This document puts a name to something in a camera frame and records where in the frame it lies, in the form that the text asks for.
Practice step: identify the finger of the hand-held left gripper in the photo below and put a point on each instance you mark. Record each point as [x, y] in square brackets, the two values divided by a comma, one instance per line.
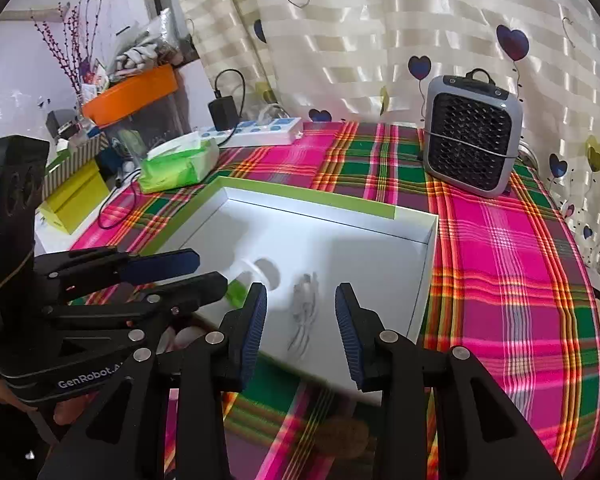
[195, 290]
[165, 263]

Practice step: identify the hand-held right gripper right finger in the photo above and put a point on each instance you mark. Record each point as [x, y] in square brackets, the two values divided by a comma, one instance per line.
[349, 340]

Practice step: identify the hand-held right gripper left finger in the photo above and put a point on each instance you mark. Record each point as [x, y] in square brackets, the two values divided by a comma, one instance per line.
[252, 332]

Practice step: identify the white and green round item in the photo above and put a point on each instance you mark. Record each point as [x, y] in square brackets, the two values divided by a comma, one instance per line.
[240, 291]

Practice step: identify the brown walnut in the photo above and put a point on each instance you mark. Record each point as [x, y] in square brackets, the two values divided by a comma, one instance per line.
[342, 437]

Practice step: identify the white box with green rim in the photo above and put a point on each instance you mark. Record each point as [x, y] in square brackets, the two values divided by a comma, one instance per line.
[330, 240]

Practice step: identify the person's left hand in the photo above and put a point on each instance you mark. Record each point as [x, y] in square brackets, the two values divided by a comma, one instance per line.
[72, 412]

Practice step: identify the yellow cardboard box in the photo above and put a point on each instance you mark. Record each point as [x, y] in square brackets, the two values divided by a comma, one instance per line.
[75, 202]

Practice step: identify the green tissue pack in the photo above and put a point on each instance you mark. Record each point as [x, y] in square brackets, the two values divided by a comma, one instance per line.
[180, 170]

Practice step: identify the striped gift box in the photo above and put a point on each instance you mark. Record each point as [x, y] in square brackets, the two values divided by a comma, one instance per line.
[75, 157]

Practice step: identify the white power strip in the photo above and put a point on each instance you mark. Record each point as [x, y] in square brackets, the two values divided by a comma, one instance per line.
[270, 130]

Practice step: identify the clear storage bin orange lid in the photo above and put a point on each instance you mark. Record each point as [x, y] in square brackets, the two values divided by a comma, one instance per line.
[130, 92]

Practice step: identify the pink green plaid tablecloth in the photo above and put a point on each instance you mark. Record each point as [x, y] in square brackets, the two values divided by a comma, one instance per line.
[505, 260]

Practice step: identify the small colourful packets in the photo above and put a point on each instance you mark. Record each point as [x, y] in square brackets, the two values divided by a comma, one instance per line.
[94, 80]

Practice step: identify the purple decorative branches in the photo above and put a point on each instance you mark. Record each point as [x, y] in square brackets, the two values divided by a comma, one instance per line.
[72, 45]

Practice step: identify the pile of gloves and bags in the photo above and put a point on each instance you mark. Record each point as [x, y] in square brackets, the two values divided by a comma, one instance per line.
[140, 52]

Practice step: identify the grey portable heater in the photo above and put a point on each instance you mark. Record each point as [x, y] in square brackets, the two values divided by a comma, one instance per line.
[470, 130]

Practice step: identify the cream striped heart curtain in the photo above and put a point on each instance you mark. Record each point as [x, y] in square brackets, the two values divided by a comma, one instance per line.
[380, 35]

